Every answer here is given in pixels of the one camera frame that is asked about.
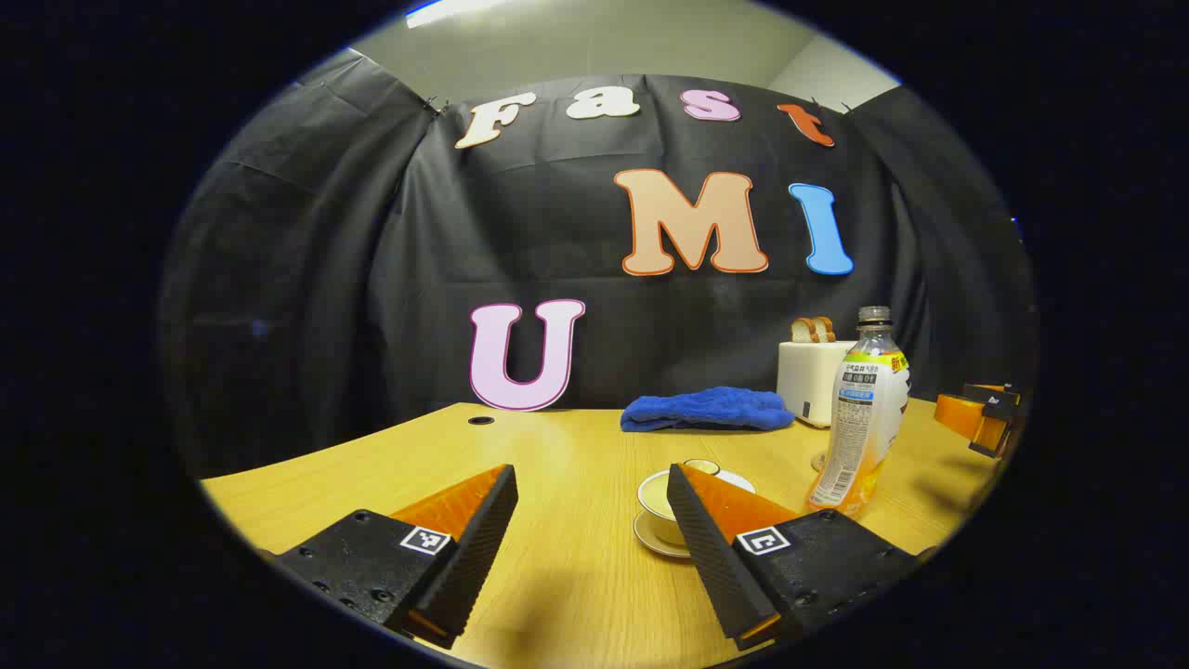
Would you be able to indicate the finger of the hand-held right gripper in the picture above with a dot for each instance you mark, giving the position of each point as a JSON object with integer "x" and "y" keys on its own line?
{"x": 961, "y": 416}

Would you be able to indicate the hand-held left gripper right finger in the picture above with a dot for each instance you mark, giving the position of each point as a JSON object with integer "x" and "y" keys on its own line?
{"x": 706, "y": 548}

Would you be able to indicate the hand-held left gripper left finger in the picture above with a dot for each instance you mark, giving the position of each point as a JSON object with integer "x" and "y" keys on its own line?
{"x": 483, "y": 530}

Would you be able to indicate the white teacup lid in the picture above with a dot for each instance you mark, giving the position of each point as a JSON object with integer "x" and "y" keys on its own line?
{"x": 655, "y": 491}

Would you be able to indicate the clear plastic water bottle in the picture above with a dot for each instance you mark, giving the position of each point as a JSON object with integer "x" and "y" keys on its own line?
{"x": 859, "y": 418}

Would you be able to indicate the round wooden coaster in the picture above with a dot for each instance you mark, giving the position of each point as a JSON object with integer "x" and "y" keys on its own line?
{"x": 817, "y": 462}

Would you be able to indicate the white saucer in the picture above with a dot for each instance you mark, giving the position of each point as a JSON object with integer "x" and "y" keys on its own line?
{"x": 650, "y": 544}

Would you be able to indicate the blue towel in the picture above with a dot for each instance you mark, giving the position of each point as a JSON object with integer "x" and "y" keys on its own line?
{"x": 706, "y": 409}

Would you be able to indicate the white toaster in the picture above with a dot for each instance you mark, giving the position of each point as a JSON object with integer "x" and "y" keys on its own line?
{"x": 808, "y": 381}

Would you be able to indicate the toast bread slice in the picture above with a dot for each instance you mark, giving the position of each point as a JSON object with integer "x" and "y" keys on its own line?
{"x": 826, "y": 328}
{"x": 802, "y": 331}

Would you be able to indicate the black backdrop cloth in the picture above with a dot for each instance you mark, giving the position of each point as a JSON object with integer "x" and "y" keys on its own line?
{"x": 372, "y": 279}

